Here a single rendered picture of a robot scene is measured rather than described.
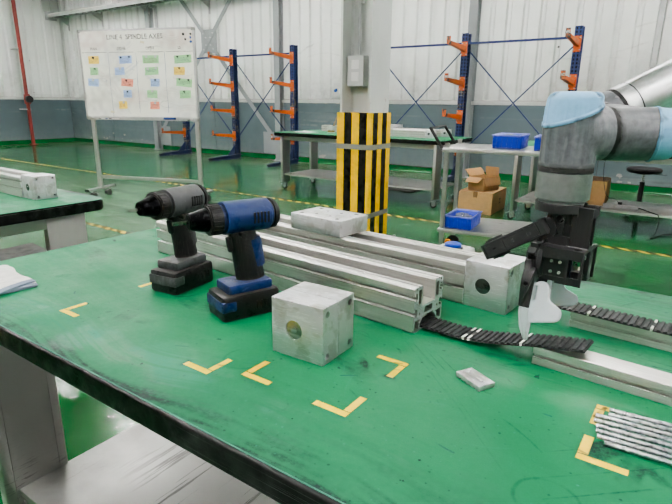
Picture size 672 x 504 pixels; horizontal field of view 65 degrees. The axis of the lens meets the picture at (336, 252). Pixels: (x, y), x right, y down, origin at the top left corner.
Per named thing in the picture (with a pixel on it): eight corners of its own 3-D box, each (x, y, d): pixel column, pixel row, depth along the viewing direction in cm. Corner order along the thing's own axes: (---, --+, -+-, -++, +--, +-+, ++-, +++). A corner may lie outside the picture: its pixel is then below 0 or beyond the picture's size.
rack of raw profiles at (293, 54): (157, 155, 1160) (149, 49, 1100) (190, 153, 1231) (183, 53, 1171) (269, 167, 978) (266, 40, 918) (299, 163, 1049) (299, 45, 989)
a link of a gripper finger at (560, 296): (573, 330, 84) (575, 284, 79) (536, 321, 88) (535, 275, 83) (579, 319, 86) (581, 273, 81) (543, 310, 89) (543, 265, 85)
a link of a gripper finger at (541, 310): (550, 348, 75) (565, 285, 75) (510, 336, 79) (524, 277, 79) (556, 348, 78) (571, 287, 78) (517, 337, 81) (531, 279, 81)
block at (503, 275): (528, 298, 111) (533, 255, 108) (504, 315, 102) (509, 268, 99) (487, 288, 116) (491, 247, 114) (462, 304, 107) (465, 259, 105)
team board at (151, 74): (84, 199, 641) (63, 27, 588) (111, 193, 688) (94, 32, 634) (195, 207, 604) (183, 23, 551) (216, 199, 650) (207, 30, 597)
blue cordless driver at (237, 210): (285, 309, 103) (283, 199, 97) (187, 333, 92) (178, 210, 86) (267, 298, 109) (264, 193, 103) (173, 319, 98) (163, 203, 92)
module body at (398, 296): (440, 317, 101) (443, 275, 98) (412, 334, 93) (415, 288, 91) (189, 244, 149) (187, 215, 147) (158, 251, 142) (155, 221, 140)
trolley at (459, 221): (564, 257, 420) (582, 128, 393) (563, 277, 372) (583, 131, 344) (436, 243, 459) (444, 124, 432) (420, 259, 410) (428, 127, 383)
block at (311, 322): (360, 340, 90) (361, 288, 88) (322, 367, 81) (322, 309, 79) (312, 327, 96) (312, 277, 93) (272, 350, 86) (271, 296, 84)
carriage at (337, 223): (367, 240, 133) (367, 214, 131) (339, 249, 125) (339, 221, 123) (319, 230, 143) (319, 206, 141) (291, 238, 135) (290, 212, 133)
